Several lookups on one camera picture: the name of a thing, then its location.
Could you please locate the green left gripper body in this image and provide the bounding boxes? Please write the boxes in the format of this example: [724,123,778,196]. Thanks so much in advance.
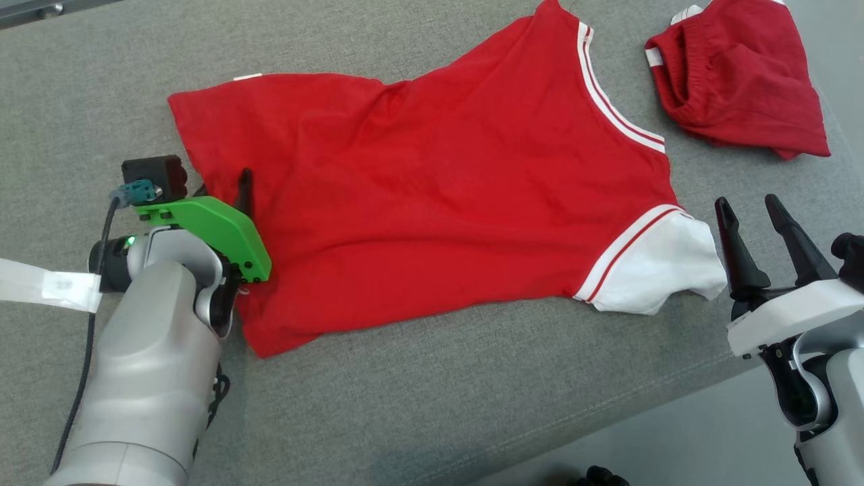
[134,195,273,285]

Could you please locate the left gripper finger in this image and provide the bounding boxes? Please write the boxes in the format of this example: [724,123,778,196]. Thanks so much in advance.
[233,169,256,219]

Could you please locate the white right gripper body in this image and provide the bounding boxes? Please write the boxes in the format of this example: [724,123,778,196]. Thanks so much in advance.
[727,278,864,359]

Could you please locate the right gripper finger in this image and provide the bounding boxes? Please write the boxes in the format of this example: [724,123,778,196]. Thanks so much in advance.
[715,196,772,293]
[764,194,838,288]

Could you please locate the red white jersey shirt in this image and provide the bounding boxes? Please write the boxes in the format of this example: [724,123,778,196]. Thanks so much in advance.
[167,0,729,359]

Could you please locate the red white shorts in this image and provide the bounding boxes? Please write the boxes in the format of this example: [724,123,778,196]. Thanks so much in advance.
[645,0,832,161]

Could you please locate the white tape tag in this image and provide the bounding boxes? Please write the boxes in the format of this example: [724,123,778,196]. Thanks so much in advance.
[0,257,104,313]

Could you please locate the teal left camera connector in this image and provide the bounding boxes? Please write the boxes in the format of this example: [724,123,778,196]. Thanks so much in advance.
[110,179,162,207]

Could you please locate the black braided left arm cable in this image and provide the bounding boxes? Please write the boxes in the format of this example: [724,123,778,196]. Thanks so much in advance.
[192,363,232,460]

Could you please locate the black left camera cable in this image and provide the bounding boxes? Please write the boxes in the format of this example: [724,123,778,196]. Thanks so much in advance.
[51,196,123,475]

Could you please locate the grey wall base rail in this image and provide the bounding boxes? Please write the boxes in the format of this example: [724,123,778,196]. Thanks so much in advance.
[0,0,129,31]

